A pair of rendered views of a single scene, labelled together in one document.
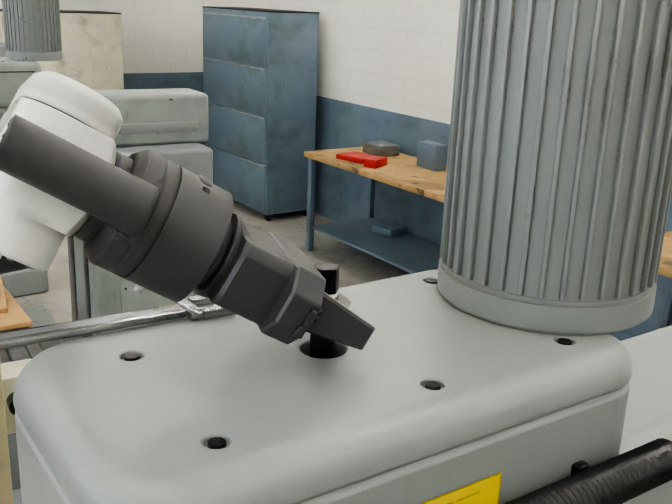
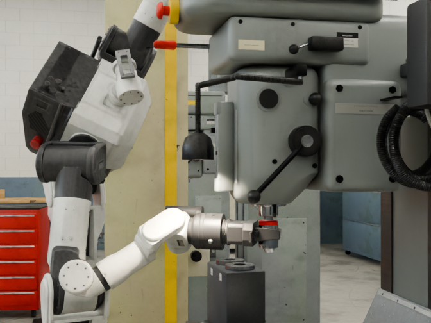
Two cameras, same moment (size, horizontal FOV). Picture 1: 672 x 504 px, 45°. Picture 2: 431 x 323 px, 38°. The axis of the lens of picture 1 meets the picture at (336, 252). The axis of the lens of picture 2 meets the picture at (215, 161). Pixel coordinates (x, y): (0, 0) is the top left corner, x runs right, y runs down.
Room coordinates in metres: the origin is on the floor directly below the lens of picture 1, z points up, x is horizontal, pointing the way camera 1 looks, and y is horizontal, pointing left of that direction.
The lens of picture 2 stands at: (-0.84, -0.46, 1.40)
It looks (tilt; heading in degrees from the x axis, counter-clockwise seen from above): 0 degrees down; 23
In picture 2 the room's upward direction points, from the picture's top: straight up
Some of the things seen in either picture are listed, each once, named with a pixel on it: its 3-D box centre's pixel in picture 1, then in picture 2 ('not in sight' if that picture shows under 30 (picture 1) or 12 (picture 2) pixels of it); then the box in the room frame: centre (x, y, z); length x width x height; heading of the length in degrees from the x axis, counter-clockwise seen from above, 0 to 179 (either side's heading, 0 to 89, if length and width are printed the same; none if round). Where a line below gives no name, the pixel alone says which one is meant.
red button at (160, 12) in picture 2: not in sight; (163, 10); (0.45, 0.22, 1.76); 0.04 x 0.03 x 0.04; 35
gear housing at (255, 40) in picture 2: not in sight; (285, 49); (0.62, -0.03, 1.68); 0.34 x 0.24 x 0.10; 125
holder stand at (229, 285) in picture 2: not in sight; (235, 294); (0.97, 0.24, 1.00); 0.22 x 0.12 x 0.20; 39
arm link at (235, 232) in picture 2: not in sight; (231, 232); (0.58, 0.10, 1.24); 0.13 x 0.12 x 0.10; 12
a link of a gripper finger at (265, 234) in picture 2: not in sight; (266, 234); (0.57, 0.00, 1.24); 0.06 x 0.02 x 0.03; 102
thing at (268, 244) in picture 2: not in sight; (268, 236); (0.60, 0.01, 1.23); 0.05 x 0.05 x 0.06
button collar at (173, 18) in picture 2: not in sight; (173, 11); (0.47, 0.20, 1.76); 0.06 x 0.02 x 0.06; 35
